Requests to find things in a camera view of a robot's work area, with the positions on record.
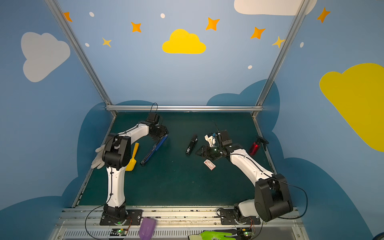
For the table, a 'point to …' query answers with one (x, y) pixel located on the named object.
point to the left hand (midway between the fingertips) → (167, 133)
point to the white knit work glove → (98, 162)
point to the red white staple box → (211, 165)
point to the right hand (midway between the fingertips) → (199, 152)
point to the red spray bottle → (256, 146)
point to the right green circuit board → (245, 232)
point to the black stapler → (192, 145)
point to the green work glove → (211, 235)
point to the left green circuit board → (118, 232)
